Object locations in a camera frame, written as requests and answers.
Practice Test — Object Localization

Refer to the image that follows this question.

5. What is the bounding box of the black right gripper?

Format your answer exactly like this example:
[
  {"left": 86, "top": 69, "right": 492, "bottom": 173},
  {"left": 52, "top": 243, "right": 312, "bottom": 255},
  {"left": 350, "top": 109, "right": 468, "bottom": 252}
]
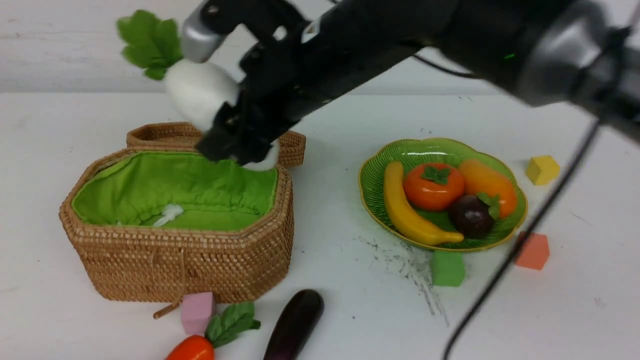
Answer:
[{"left": 202, "top": 0, "right": 351, "bottom": 165}]

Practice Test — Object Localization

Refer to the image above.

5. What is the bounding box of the green leaf-shaped plate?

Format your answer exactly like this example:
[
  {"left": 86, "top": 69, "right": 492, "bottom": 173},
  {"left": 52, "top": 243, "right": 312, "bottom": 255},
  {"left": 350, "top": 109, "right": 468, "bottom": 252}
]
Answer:
[{"left": 358, "top": 137, "right": 529, "bottom": 253}]

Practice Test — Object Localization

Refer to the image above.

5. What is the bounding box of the dark purple eggplant toy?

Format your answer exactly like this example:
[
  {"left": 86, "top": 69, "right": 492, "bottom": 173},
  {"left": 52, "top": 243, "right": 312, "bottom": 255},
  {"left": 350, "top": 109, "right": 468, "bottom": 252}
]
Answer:
[{"left": 263, "top": 289, "right": 325, "bottom": 360}]

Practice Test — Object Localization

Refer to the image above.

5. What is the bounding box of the woven rattan basket lid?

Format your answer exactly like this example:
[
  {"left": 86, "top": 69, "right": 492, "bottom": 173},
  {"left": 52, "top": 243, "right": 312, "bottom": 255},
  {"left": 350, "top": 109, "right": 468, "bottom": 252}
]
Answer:
[{"left": 126, "top": 121, "right": 307, "bottom": 169}]

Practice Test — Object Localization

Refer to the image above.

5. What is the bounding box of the orange persimmon toy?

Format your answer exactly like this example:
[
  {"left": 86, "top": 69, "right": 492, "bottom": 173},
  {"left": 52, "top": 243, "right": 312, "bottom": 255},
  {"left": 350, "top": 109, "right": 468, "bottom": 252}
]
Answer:
[{"left": 403, "top": 162, "right": 466, "bottom": 212}]

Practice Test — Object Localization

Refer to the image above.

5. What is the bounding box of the orange mango toy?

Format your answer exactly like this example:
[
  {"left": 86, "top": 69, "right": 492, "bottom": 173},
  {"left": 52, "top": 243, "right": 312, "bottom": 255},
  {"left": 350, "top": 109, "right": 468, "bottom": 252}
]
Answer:
[{"left": 457, "top": 159, "right": 518, "bottom": 219}]

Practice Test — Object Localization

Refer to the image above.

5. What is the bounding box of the pink foam block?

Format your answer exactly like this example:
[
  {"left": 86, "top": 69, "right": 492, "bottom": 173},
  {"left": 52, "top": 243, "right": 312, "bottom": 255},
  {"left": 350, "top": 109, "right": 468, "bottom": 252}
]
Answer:
[{"left": 180, "top": 292, "right": 217, "bottom": 335}]

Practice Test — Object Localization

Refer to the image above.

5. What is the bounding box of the dark purple mangosteen toy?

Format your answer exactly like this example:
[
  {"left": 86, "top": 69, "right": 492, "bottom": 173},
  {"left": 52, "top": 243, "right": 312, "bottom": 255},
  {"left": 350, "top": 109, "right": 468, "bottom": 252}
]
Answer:
[{"left": 447, "top": 193, "right": 500, "bottom": 239}]

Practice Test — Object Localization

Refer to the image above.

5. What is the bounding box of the yellow foam block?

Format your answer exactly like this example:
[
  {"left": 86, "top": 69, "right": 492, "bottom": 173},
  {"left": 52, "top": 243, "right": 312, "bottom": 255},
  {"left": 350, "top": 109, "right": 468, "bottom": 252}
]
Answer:
[{"left": 525, "top": 155, "right": 562, "bottom": 186}]

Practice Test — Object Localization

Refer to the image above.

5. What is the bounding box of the green foam block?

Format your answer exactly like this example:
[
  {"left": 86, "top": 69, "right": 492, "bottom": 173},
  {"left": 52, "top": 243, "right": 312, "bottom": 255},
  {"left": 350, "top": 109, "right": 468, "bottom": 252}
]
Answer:
[{"left": 430, "top": 251, "right": 466, "bottom": 287}]

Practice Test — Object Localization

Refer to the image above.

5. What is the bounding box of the orange carrot toy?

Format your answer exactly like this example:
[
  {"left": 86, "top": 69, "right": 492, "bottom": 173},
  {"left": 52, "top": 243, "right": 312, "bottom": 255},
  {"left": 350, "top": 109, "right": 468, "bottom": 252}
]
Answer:
[{"left": 166, "top": 301, "right": 262, "bottom": 360}]

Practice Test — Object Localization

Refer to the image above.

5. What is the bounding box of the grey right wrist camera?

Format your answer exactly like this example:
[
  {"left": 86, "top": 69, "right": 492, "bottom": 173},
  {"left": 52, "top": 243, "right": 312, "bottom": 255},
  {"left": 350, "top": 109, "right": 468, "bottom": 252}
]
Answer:
[{"left": 180, "top": 9, "right": 227, "bottom": 64}]

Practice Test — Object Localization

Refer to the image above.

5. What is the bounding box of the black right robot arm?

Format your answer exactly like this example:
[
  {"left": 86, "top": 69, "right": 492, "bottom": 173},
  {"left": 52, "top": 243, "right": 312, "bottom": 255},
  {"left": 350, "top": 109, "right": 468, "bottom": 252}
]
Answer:
[{"left": 182, "top": 0, "right": 639, "bottom": 165}]

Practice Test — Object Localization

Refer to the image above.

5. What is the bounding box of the woven rattan basket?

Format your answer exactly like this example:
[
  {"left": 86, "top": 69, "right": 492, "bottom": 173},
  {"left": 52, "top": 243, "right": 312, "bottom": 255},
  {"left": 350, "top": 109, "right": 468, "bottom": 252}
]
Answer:
[{"left": 59, "top": 146, "right": 295, "bottom": 303}]

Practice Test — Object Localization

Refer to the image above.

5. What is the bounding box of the yellow banana toy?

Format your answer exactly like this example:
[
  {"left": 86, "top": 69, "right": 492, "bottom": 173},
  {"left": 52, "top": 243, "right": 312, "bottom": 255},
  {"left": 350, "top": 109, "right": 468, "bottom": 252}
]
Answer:
[{"left": 382, "top": 161, "right": 464, "bottom": 247}]

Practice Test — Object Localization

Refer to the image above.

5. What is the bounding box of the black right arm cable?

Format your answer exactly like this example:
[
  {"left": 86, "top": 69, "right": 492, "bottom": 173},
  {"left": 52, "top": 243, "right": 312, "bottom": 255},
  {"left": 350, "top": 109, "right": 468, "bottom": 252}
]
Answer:
[{"left": 442, "top": 120, "right": 601, "bottom": 360}]

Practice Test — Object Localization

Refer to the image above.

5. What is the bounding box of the white radish toy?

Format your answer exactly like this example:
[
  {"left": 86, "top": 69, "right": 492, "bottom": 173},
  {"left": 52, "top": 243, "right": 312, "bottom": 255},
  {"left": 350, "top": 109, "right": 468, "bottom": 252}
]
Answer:
[{"left": 116, "top": 9, "right": 281, "bottom": 172}]

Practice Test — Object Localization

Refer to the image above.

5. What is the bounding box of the orange foam block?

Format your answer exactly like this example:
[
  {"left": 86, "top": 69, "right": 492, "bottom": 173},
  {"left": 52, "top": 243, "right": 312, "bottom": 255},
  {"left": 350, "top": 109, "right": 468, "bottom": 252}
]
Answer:
[{"left": 514, "top": 232, "right": 550, "bottom": 271}]

